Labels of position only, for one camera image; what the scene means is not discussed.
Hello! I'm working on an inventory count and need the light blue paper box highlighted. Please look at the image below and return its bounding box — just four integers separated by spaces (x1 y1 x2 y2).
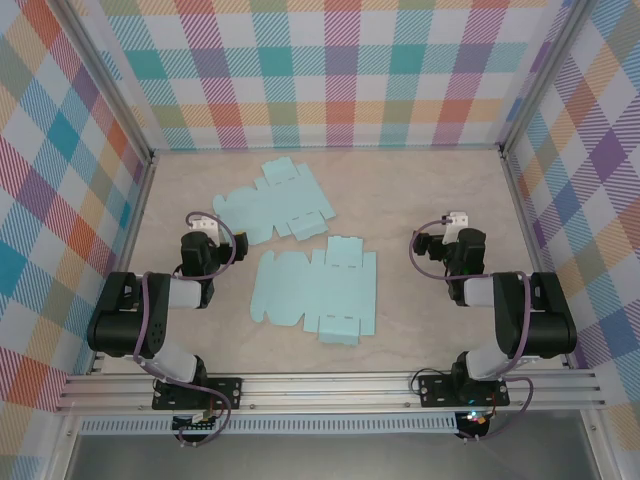
210 158 338 247
252 234 378 347

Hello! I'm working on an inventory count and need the small circuit board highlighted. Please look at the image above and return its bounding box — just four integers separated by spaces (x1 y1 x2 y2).
171 412 221 434
458 408 492 429

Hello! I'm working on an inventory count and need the grey metal shelf panel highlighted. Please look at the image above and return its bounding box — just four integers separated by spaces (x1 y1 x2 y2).
64 432 601 480

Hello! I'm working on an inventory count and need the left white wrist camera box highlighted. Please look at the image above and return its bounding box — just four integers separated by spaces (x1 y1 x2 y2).
192 214 221 246

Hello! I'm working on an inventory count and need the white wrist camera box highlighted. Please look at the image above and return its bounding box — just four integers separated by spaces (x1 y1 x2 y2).
192 214 221 246
442 210 471 244

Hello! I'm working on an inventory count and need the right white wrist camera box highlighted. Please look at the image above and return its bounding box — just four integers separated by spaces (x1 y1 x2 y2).
442 210 471 244

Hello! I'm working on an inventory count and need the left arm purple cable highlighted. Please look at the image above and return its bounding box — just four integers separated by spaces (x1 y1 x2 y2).
132 210 236 449

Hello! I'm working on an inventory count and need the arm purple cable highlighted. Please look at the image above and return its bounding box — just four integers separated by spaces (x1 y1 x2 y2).
409 217 534 444
132 210 236 449

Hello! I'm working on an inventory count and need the aluminium table edge rail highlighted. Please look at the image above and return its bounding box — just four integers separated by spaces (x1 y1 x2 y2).
89 152 159 375

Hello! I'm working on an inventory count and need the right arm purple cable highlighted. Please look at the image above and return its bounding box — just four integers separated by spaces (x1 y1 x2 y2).
409 217 534 444

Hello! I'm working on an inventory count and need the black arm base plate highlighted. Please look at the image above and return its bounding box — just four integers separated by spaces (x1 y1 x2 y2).
416 373 512 409
151 376 245 412

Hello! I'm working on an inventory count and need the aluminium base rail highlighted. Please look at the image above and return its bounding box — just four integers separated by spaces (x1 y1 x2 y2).
54 368 610 414

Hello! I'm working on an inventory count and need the aluminium frame post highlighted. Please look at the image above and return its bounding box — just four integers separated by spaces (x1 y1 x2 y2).
497 0 601 159
59 0 156 164

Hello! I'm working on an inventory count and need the white slotted cable duct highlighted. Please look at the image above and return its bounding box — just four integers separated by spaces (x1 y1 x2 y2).
78 412 460 436

